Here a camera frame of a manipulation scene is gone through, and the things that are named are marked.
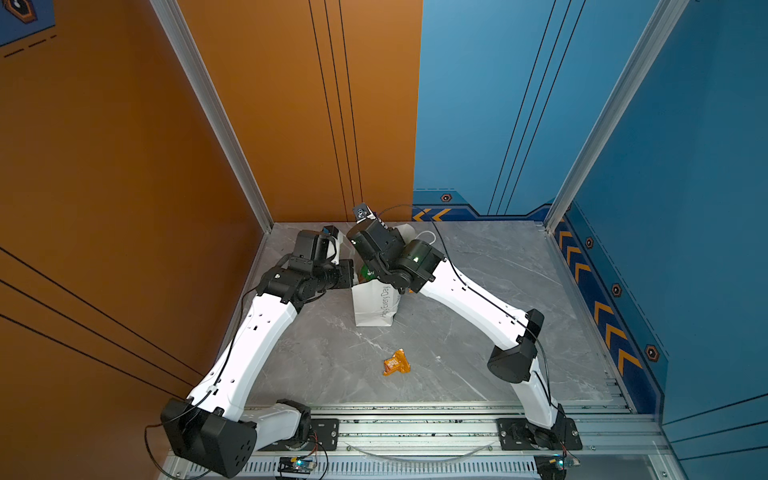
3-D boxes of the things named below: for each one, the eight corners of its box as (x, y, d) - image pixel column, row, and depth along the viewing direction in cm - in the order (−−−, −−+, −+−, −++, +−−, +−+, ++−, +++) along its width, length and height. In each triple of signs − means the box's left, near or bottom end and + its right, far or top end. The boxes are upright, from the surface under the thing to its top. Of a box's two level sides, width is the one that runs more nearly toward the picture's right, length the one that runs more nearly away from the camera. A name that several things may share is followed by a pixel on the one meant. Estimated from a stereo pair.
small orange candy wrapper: (383, 375, 85) (383, 372, 83) (384, 351, 89) (384, 348, 88) (410, 375, 85) (410, 372, 83) (409, 351, 89) (409, 348, 88)
